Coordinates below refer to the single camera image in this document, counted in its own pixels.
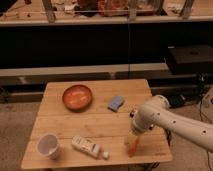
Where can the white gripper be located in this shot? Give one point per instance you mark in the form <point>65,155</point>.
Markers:
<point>138,127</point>

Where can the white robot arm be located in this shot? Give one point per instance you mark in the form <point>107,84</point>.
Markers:
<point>155,111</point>

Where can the orange ceramic bowl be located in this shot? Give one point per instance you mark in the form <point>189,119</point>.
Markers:
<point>77,97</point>

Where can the blue sponge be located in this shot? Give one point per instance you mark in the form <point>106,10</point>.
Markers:
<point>116,103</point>

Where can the white lotion bottle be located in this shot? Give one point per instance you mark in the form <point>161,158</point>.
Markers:
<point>88,147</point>

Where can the wooden table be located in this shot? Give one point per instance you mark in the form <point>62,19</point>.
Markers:
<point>97,123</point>

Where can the white plastic cup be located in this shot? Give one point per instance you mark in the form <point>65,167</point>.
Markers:
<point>48,146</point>

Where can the black equipment case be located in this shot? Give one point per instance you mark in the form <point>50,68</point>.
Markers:
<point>190,59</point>

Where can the long background workbench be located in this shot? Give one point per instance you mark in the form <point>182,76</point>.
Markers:
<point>101,12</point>

